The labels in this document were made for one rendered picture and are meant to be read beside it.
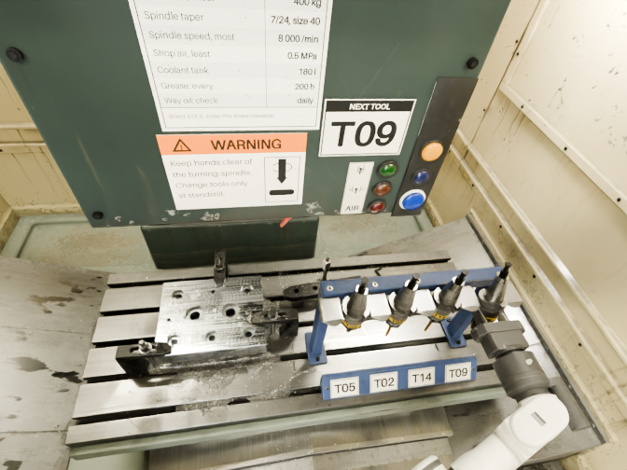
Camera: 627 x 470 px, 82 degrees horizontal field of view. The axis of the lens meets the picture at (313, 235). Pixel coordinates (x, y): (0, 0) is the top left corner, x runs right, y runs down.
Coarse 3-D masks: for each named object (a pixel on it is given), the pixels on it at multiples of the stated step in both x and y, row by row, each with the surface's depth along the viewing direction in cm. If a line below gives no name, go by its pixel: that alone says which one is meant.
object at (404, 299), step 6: (408, 282) 77; (402, 288) 78; (408, 288) 76; (414, 288) 76; (402, 294) 78; (408, 294) 77; (414, 294) 77; (396, 300) 80; (402, 300) 79; (408, 300) 78; (396, 306) 81; (402, 306) 80; (408, 306) 79
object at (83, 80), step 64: (0, 0) 26; (64, 0) 27; (128, 0) 28; (384, 0) 30; (448, 0) 31; (64, 64) 30; (128, 64) 31; (384, 64) 35; (448, 64) 36; (64, 128) 34; (128, 128) 35; (320, 128) 39; (128, 192) 41; (320, 192) 46
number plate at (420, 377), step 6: (432, 366) 100; (408, 372) 99; (414, 372) 99; (420, 372) 99; (426, 372) 100; (432, 372) 100; (408, 378) 99; (414, 378) 99; (420, 378) 100; (426, 378) 100; (432, 378) 100; (408, 384) 100; (414, 384) 100; (420, 384) 100; (426, 384) 100
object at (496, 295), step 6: (498, 276) 80; (492, 282) 82; (498, 282) 80; (504, 282) 80; (486, 288) 84; (492, 288) 82; (498, 288) 81; (504, 288) 81; (486, 294) 84; (492, 294) 82; (498, 294) 81; (504, 294) 82; (492, 300) 83; (498, 300) 82
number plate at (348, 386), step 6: (348, 378) 96; (354, 378) 96; (330, 384) 95; (336, 384) 96; (342, 384) 96; (348, 384) 96; (354, 384) 97; (330, 390) 96; (336, 390) 96; (342, 390) 96; (348, 390) 96; (354, 390) 97; (330, 396) 96; (336, 396) 96
